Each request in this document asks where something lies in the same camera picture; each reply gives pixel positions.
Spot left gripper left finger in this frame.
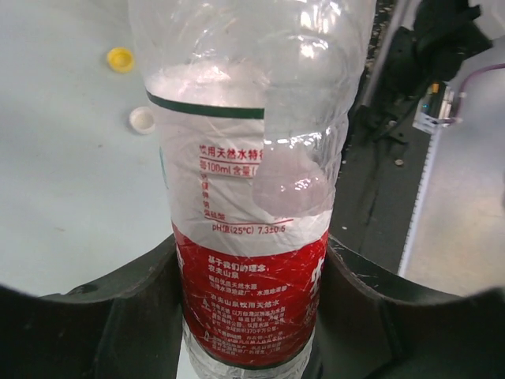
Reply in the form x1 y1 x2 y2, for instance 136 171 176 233
1 237 182 378

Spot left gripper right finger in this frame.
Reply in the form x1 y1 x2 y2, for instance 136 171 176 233
304 238 504 379

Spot white bottle cap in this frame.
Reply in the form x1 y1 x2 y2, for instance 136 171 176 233
129 107 155 135

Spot red cap water bottle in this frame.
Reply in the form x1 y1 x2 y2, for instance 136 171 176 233
129 1 376 378

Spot yellow bottle cap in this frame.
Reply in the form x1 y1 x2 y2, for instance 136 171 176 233
106 47 135 73

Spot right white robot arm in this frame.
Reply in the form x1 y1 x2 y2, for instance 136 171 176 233
365 1 492 141

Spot grey slotted cable duct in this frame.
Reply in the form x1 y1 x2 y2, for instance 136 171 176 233
398 90 455 277

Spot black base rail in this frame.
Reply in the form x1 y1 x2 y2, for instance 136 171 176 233
329 0 431 273

